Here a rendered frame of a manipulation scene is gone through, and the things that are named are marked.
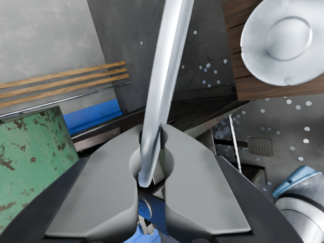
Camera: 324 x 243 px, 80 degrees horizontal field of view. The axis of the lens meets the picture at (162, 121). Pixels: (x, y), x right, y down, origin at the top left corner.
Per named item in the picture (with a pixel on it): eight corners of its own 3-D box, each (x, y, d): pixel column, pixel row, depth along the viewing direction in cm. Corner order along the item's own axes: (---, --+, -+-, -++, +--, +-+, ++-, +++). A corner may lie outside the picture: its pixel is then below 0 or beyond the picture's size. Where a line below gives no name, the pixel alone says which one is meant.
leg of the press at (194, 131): (253, 80, 108) (116, 150, 51) (256, 100, 111) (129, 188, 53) (149, 96, 176) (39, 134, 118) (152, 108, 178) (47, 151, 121)
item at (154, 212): (189, 182, 74) (165, 204, 65) (197, 213, 77) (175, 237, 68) (148, 170, 92) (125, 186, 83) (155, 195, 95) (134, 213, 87)
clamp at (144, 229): (145, 204, 94) (128, 218, 87) (155, 232, 97) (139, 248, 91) (138, 200, 98) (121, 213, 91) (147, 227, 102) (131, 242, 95)
